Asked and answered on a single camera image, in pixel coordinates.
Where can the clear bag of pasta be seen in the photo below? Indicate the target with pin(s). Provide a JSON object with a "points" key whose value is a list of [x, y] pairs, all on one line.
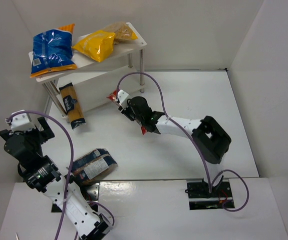
{"points": [[122, 32]]}

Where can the dark blue pasta bag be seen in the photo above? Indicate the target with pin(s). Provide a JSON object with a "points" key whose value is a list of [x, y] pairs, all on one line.
{"points": [[93, 167]]}

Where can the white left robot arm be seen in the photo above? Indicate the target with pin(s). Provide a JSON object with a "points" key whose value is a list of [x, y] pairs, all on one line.
{"points": [[24, 142]]}

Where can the white two-tier metal shelf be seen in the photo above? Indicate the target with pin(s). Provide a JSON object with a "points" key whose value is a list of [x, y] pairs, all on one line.
{"points": [[93, 86]]}

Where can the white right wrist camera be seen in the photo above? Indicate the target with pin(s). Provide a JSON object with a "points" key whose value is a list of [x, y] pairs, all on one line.
{"points": [[122, 98]]}

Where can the blue orange snack bag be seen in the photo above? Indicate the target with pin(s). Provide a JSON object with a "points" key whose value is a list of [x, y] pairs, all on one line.
{"points": [[52, 51]]}

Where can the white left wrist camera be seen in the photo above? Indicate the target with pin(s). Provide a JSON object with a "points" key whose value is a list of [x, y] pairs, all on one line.
{"points": [[21, 122]]}

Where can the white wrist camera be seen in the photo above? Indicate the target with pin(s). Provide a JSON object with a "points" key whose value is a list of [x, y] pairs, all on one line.
{"points": [[122, 98], [21, 122]]}

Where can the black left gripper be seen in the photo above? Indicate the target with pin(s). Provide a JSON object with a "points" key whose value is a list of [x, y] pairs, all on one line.
{"points": [[42, 135]]}

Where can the blue label spaghetti pack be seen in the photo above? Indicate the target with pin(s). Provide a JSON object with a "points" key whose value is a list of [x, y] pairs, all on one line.
{"points": [[72, 105]]}

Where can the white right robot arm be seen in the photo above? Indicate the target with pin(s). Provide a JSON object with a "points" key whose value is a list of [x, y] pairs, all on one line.
{"points": [[210, 139]]}

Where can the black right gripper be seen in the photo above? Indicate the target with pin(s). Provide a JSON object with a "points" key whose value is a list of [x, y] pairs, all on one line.
{"points": [[126, 113]]}

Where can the yellow snack bag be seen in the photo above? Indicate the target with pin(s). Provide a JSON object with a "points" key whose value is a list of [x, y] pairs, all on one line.
{"points": [[97, 46]]}

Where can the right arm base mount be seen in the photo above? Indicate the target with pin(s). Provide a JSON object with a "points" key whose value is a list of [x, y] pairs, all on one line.
{"points": [[200, 199]]}

